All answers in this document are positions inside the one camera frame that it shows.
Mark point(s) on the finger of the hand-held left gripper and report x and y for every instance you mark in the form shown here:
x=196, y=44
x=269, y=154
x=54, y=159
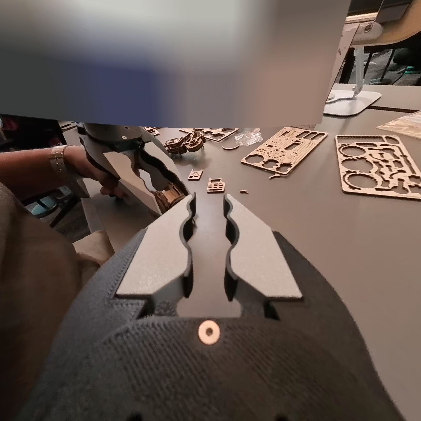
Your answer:
x=158, y=177
x=131, y=184

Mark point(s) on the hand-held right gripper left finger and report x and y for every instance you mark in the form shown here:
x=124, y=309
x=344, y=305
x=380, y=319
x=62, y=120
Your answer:
x=154, y=259

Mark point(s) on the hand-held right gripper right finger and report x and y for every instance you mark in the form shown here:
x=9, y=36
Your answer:
x=259, y=263

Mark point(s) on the round wooden wheel assembly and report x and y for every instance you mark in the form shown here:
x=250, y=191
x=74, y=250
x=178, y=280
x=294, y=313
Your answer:
x=171, y=197

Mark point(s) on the person's left forearm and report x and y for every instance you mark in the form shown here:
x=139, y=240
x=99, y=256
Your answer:
x=26, y=167

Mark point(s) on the grey desk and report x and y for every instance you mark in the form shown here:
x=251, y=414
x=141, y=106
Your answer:
x=329, y=230

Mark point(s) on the person's left hand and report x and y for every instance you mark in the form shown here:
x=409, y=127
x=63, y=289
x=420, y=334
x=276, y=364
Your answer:
x=110, y=186

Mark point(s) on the small wooden plate piece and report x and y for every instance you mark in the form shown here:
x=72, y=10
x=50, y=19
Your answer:
x=195, y=174

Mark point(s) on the wooden vehicle model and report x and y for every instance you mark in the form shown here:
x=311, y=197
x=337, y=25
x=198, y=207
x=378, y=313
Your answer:
x=187, y=141

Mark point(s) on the small slotted wooden piece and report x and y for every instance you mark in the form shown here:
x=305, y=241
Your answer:
x=215, y=186

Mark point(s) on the curved wooden piece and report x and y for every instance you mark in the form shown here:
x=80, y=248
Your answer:
x=231, y=147

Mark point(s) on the wooden sheet with rectangular cutouts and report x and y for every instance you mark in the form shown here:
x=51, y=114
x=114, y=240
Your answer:
x=223, y=133

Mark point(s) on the small clear plastic bag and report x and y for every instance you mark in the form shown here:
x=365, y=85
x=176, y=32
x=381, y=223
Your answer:
x=248, y=137

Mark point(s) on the wooden sheet with gear parts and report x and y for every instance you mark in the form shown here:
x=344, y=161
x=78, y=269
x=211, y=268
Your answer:
x=289, y=148

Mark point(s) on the person's brown garment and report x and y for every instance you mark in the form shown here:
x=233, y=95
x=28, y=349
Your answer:
x=33, y=279

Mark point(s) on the wooden sheet with round holes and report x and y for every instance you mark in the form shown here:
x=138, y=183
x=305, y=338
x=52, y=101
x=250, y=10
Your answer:
x=378, y=171

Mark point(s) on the white stand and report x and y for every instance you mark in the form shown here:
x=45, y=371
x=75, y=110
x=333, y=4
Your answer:
x=355, y=103

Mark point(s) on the large clear plastic bag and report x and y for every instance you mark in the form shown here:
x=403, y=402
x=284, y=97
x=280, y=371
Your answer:
x=403, y=124

